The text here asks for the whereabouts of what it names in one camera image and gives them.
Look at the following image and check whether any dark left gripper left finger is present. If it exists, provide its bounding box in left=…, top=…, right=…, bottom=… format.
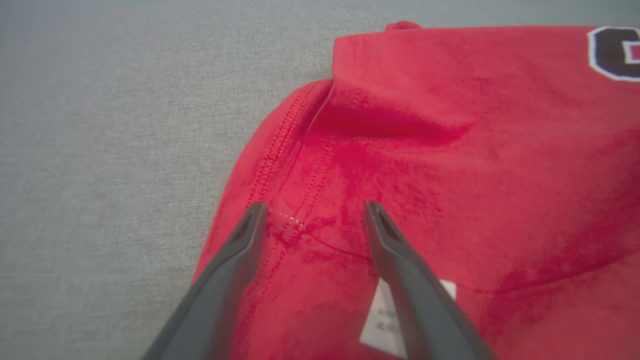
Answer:
left=142, top=201, right=269, bottom=360

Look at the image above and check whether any red and white basketball jersey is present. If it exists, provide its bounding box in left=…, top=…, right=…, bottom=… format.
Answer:
left=192, top=21, right=640, bottom=360

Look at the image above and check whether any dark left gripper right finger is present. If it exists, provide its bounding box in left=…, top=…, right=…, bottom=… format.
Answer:
left=363, top=201, right=496, bottom=360

